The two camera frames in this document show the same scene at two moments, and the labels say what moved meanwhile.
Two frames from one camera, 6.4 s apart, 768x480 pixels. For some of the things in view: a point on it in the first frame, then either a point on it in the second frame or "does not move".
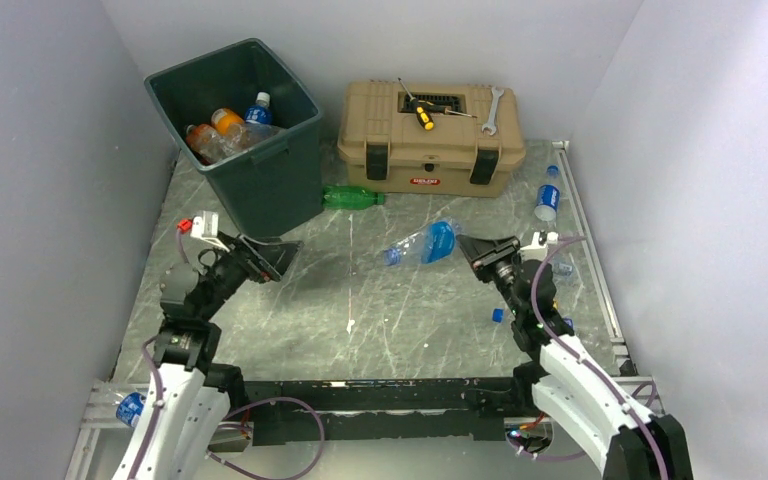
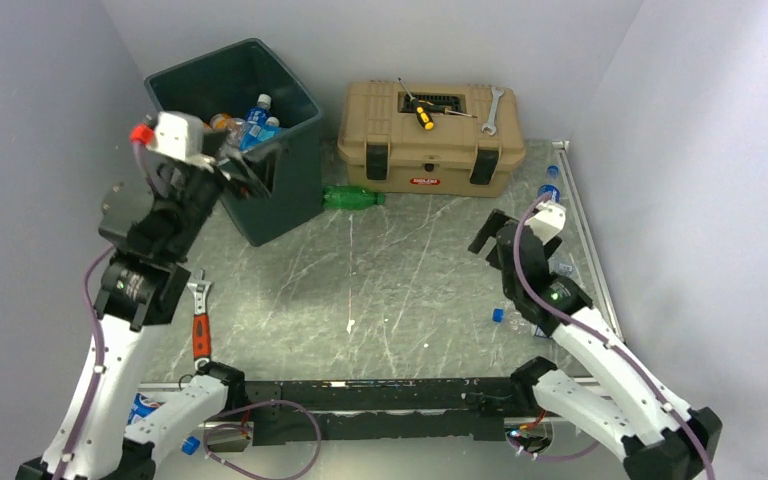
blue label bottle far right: [548, 196] does not move
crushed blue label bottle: [434, 244] to [247, 135]
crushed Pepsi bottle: [498, 315] does not move
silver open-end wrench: [491, 122] does not move
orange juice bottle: [223, 119] does not move
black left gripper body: [224, 276] to [195, 192]
